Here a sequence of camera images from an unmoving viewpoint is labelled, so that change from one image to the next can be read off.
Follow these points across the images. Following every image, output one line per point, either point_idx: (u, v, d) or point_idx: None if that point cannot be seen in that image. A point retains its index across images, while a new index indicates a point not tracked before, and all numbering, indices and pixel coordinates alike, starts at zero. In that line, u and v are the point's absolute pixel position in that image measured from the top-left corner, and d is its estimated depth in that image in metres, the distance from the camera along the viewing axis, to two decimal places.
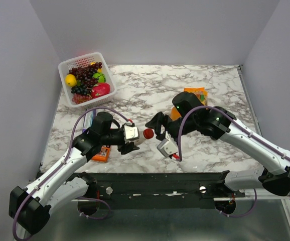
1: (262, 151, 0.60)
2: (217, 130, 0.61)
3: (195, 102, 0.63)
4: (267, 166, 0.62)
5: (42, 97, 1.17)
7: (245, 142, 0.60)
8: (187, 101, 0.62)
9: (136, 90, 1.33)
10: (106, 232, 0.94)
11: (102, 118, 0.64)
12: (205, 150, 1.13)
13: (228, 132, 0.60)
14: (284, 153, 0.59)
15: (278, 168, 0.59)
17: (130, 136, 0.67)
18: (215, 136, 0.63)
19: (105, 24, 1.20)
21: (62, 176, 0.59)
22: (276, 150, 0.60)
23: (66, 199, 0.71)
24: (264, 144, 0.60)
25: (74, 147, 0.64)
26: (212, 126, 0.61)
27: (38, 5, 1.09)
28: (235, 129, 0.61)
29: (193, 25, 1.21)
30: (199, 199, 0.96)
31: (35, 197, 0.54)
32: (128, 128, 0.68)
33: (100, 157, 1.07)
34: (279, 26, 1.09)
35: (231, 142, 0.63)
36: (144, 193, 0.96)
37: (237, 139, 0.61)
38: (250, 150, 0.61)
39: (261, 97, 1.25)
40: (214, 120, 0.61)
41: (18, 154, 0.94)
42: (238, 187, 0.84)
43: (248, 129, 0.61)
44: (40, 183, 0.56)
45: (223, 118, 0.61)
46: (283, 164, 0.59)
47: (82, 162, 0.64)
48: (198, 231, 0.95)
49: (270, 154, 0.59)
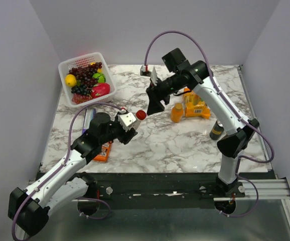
1: (223, 108, 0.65)
2: (192, 78, 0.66)
3: (179, 56, 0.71)
4: (224, 125, 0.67)
5: (42, 97, 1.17)
7: (211, 97, 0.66)
8: (171, 52, 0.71)
9: (136, 90, 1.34)
10: (106, 232, 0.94)
11: (98, 121, 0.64)
12: (205, 150, 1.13)
13: (200, 84, 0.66)
14: (241, 117, 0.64)
15: (232, 127, 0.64)
17: (129, 121, 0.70)
18: (191, 86, 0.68)
19: (105, 24, 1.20)
21: (62, 178, 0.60)
22: (235, 112, 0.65)
23: (66, 200, 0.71)
24: (226, 103, 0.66)
25: (74, 149, 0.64)
26: (188, 74, 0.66)
27: (39, 5, 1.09)
28: (208, 83, 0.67)
29: (193, 25, 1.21)
30: (199, 199, 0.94)
31: (35, 199, 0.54)
32: (125, 115, 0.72)
33: (100, 157, 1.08)
34: (280, 26, 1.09)
35: (201, 96, 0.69)
36: (144, 194, 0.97)
37: (205, 93, 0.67)
38: (214, 106, 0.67)
39: (261, 98, 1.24)
40: (191, 70, 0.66)
41: (17, 153, 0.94)
42: (228, 176, 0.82)
43: (219, 87, 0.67)
44: (40, 184, 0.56)
45: (201, 70, 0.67)
46: (236, 125, 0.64)
47: (82, 164, 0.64)
48: (198, 231, 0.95)
49: (229, 113, 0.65)
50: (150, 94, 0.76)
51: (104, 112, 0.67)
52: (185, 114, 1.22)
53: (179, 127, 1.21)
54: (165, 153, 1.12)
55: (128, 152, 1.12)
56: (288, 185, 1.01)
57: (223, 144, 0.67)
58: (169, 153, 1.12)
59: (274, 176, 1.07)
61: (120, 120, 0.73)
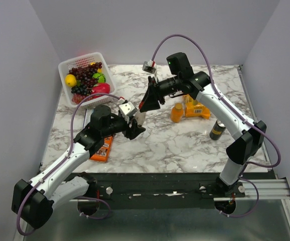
1: (226, 112, 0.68)
2: (193, 88, 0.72)
3: (184, 62, 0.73)
4: (230, 129, 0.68)
5: (43, 97, 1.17)
7: (213, 103, 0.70)
8: (177, 56, 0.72)
9: (136, 90, 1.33)
10: (106, 232, 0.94)
11: (99, 114, 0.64)
12: (205, 150, 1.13)
13: (202, 90, 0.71)
14: (245, 119, 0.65)
15: (236, 130, 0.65)
17: (127, 110, 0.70)
18: (192, 94, 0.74)
19: (105, 24, 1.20)
21: (66, 170, 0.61)
22: (239, 114, 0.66)
23: (68, 197, 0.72)
24: (229, 107, 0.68)
25: (77, 142, 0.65)
26: (190, 85, 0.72)
27: (39, 5, 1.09)
28: (209, 90, 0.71)
29: (194, 25, 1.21)
30: (199, 199, 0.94)
31: (40, 190, 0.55)
32: (124, 104, 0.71)
33: (99, 157, 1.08)
34: (280, 25, 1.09)
35: (205, 103, 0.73)
36: (144, 194, 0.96)
37: (207, 99, 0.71)
38: (218, 111, 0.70)
39: (261, 97, 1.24)
40: (193, 80, 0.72)
41: (18, 153, 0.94)
42: (231, 177, 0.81)
43: (220, 93, 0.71)
44: (45, 176, 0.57)
45: (201, 80, 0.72)
46: (241, 127, 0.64)
47: (85, 157, 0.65)
48: (198, 231, 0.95)
49: (232, 116, 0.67)
50: (151, 90, 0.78)
51: (104, 105, 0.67)
52: (185, 114, 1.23)
53: (179, 127, 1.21)
54: (165, 153, 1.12)
55: (128, 152, 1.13)
56: (288, 185, 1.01)
57: (232, 148, 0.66)
58: (169, 153, 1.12)
59: (274, 176, 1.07)
61: (120, 112, 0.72)
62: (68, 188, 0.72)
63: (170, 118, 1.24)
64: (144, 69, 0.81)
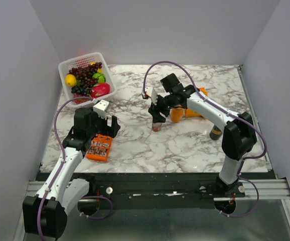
1: (210, 110, 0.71)
2: (183, 99, 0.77)
3: (173, 79, 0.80)
4: (219, 126, 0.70)
5: (42, 97, 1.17)
7: (200, 106, 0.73)
8: (167, 77, 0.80)
9: (136, 90, 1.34)
10: (106, 232, 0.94)
11: (82, 114, 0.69)
12: (205, 150, 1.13)
13: (189, 97, 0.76)
14: (228, 112, 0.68)
15: (223, 124, 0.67)
17: (104, 105, 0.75)
18: (184, 104, 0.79)
19: (105, 24, 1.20)
21: (67, 174, 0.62)
22: (222, 109, 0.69)
23: (74, 201, 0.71)
24: (213, 105, 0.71)
25: (66, 148, 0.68)
26: (180, 96, 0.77)
27: (38, 5, 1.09)
28: (194, 96, 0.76)
29: (194, 25, 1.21)
30: (199, 199, 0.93)
31: (50, 198, 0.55)
32: (98, 103, 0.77)
33: (100, 157, 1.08)
34: (280, 25, 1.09)
35: (194, 109, 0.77)
36: (144, 193, 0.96)
37: (194, 104, 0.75)
38: (205, 112, 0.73)
39: (261, 97, 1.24)
40: (182, 91, 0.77)
41: (17, 153, 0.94)
42: (230, 177, 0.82)
43: (205, 96, 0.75)
44: (49, 185, 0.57)
45: (189, 90, 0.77)
46: (226, 120, 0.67)
47: (79, 158, 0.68)
48: (198, 231, 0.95)
49: (216, 112, 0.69)
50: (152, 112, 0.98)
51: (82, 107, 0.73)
52: (185, 114, 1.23)
53: (178, 127, 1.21)
54: (165, 153, 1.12)
55: (128, 152, 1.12)
56: (288, 185, 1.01)
57: (225, 146, 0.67)
58: (169, 153, 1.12)
59: (274, 176, 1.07)
61: (96, 111, 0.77)
62: (73, 193, 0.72)
63: (170, 118, 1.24)
64: (143, 97, 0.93)
